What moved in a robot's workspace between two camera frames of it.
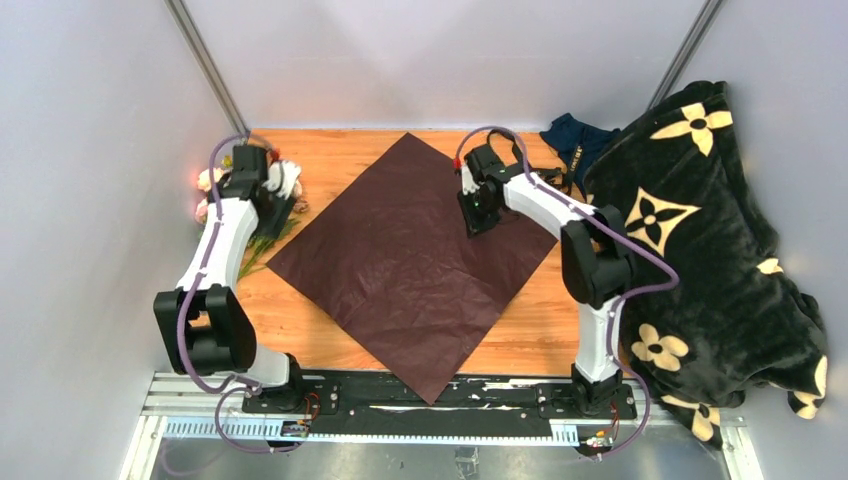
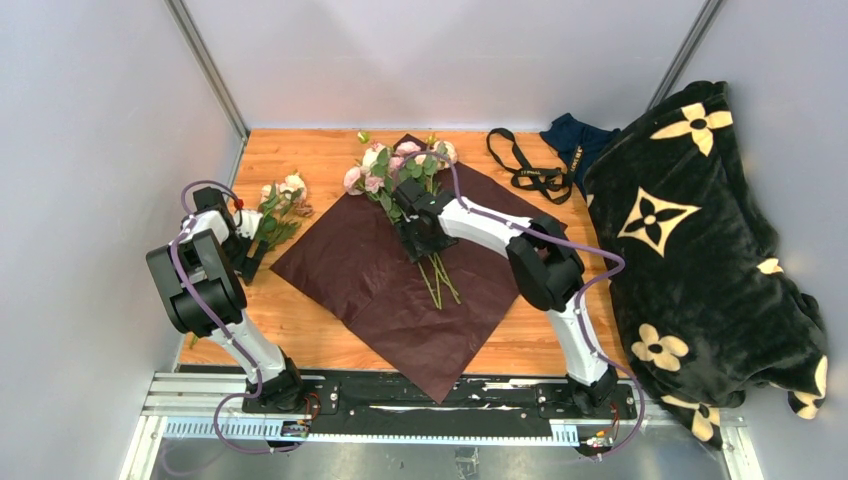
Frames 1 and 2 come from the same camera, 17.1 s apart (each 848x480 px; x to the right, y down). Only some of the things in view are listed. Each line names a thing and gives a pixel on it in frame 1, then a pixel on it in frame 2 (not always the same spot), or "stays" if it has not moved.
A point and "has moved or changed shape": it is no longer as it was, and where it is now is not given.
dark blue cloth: (565, 134) stays
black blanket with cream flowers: (713, 313) stays
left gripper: (273, 227) -> (247, 266)
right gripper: (476, 224) -> (416, 248)
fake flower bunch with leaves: (261, 247) has moved or changed shape
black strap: (565, 174) stays
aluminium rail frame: (209, 406) stays
